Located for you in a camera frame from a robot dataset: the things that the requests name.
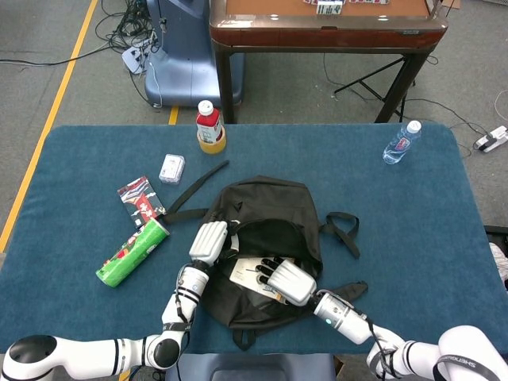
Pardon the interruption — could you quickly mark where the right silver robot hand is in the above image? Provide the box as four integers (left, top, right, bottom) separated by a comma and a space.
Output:
253, 256, 318, 308

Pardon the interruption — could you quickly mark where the blue machine base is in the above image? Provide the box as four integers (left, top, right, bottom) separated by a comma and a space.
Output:
144, 0, 245, 108

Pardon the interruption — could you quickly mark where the red black snack packet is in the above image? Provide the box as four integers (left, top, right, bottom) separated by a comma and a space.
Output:
117, 175, 167, 231

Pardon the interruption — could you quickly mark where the blue robot torso base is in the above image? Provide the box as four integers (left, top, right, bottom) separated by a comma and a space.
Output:
164, 352, 338, 381

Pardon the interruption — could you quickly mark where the black fabric backpack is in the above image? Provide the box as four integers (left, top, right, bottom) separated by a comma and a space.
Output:
160, 160, 368, 352

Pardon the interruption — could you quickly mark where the white box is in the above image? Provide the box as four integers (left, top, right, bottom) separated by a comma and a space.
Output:
229, 257, 297, 306

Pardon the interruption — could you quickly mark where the black floor cable bundle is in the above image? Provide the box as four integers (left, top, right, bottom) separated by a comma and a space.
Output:
0, 0, 164, 109

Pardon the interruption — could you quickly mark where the white power strip with plugs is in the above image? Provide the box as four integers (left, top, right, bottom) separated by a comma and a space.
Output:
121, 40, 154, 75

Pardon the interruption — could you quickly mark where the white power strip black adapter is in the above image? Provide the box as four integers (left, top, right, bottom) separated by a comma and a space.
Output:
473, 125, 508, 154

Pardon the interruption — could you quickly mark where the blue tablecloth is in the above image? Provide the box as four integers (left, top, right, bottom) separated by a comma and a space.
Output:
0, 123, 503, 356

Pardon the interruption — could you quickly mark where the thin black floor cable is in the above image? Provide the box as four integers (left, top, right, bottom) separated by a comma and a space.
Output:
412, 94, 486, 152

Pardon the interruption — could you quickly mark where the red drink bottle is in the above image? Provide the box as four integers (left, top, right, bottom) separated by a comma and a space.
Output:
195, 99, 224, 144

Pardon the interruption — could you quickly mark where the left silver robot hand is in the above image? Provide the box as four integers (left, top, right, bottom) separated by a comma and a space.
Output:
188, 219, 242, 267

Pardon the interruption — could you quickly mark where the clear water bottle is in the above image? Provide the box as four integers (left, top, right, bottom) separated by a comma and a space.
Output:
382, 120, 422, 166

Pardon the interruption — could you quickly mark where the brown mahjong table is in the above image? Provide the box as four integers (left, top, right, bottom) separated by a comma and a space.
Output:
209, 0, 449, 125

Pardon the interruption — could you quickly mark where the green chips can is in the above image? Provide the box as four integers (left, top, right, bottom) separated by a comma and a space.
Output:
95, 217, 171, 289

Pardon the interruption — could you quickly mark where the yellow tape roll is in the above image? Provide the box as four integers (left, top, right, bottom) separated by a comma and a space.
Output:
198, 125, 228, 156

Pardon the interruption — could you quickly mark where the small white pack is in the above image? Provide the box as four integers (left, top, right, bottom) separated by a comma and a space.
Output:
158, 153, 187, 185

